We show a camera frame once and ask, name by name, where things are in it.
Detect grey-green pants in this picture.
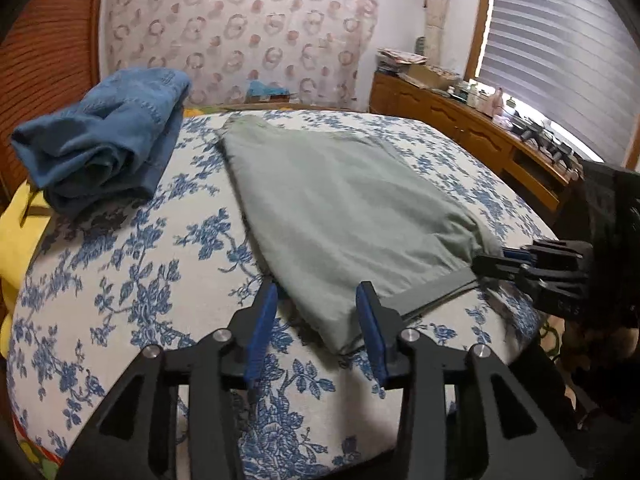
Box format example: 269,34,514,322
221,115,501,354

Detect wooden sideboard cabinet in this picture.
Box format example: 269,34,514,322
369,72,582,224

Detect black handheld device on cabinet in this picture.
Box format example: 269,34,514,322
511,122,544,146

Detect grey zebra window blind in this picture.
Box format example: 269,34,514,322
477,0,639,164

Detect blue floral white bedspread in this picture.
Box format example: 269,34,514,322
6,110,555,479

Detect cardboard box on cabinet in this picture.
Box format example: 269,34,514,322
407,64,461,90

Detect stack of magazines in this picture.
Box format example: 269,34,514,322
375,48,427,75

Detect beige lace curtain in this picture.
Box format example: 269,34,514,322
424,0,449,65

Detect folded blue jeans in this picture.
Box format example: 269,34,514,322
11,67,191,218

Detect patterned pink circle curtain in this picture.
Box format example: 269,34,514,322
104,0,378,108

